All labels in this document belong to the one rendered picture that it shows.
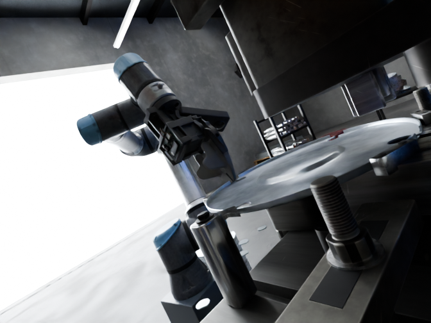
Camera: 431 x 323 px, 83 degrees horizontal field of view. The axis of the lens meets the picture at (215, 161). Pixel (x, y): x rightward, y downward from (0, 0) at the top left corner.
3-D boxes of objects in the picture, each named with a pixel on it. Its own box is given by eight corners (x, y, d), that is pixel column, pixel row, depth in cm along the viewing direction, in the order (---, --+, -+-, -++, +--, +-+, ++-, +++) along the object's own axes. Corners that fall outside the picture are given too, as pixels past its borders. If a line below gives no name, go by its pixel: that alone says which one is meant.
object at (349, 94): (350, 119, 26) (337, 87, 26) (365, 109, 29) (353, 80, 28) (384, 107, 23) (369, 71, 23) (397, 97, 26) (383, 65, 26)
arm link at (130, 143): (118, 141, 105) (65, 108, 57) (142, 131, 107) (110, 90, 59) (130, 165, 105) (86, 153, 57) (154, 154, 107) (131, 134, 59)
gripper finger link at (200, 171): (211, 199, 46) (182, 164, 48) (231, 186, 50) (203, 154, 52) (217, 191, 44) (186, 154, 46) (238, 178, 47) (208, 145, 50)
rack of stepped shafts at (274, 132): (307, 194, 257) (270, 112, 252) (283, 193, 300) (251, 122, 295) (336, 177, 270) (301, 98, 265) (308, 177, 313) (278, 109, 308)
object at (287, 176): (442, 104, 33) (439, 99, 33) (376, 206, 15) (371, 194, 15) (276, 155, 56) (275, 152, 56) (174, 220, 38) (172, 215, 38)
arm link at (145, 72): (145, 70, 61) (135, 42, 53) (171, 98, 58) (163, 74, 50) (118, 86, 59) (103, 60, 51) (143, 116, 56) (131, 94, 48)
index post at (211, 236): (224, 304, 25) (184, 220, 25) (242, 284, 27) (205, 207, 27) (241, 311, 23) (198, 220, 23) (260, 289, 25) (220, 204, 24)
